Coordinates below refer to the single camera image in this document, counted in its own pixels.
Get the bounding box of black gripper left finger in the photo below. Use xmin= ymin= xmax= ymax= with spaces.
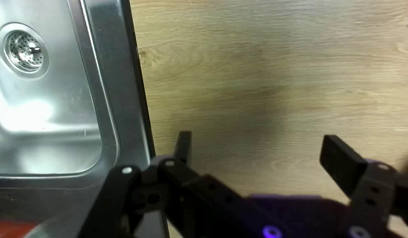
xmin=80 ymin=130 xmax=258 ymax=238

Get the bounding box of stainless steel sink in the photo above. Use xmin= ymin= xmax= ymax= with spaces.
xmin=0 ymin=0 xmax=158 ymax=238

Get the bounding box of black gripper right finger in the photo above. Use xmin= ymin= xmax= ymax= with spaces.
xmin=319 ymin=134 xmax=408 ymax=238

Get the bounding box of red plastic item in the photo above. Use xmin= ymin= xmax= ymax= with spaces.
xmin=0 ymin=219 xmax=37 ymax=238

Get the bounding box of metal sink drain strainer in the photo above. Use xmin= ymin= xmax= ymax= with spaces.
xmin=0 ymin=22 xmax=50 ymax=80

